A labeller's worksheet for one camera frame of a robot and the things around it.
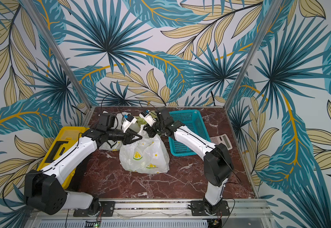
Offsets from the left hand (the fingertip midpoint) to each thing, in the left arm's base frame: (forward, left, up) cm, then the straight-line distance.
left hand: (139, 138), depth 76 cm
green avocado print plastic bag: (+6, -1, +7) cm, 9 cm away
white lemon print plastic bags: (-5, -5, -8) cm, 11 cm away
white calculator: (+13, -53, -18) cm, 58 cm away
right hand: (+9, -1, -1) cm, 9 cm away
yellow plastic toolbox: (+2, +47, -4) cm, 47 cm away
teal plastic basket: (+29, -34, -19) cm, 49 cm away
